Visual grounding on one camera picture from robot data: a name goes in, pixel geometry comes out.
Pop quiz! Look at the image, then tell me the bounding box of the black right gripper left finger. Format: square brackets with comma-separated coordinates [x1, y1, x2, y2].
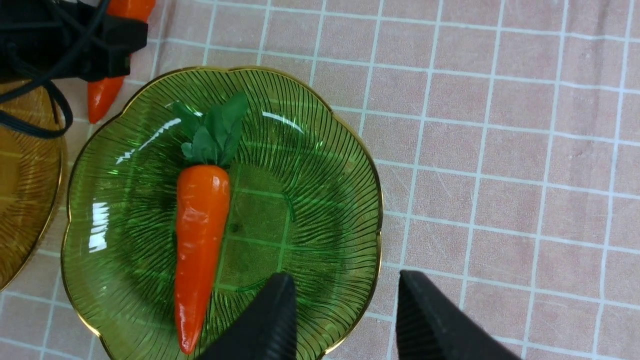
[199, 272, 298, 360]

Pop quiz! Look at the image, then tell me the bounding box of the green ribbed plastic plate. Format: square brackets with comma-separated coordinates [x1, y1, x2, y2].
[61, 66, 384, 360]

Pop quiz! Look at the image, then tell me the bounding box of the pink checkered tablecloth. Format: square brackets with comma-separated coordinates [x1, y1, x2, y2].
[0, 0, 640, 360]

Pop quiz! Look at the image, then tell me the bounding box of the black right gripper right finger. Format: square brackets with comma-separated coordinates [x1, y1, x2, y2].
[395, 269, 519, 360]

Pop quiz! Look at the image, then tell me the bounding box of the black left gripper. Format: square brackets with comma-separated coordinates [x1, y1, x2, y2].
[0, 0, 149, 84]

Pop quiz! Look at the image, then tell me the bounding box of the orange toy carrot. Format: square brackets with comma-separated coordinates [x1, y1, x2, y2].
[87, 0, 156, 125]
[172, 91, 249, 354]

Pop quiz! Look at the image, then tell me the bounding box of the amber ribbed plastic plate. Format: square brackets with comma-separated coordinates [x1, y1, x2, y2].
[0, 80, 68, 292]

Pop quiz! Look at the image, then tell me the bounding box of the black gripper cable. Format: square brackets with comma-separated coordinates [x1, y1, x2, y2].
[0, 0, 112, 140]

